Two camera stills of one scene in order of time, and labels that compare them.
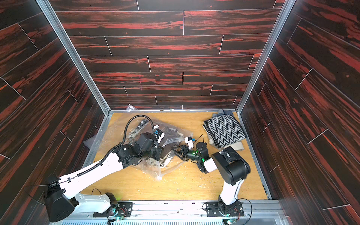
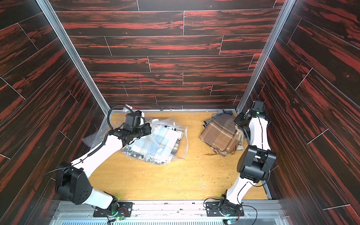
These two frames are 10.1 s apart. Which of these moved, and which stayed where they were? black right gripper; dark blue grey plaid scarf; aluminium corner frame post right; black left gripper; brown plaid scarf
Moved: brown plaid scarf; black right gripper; black left gripper
Stayed: dark blue grey plaid scarf; aluminium corner frame post right
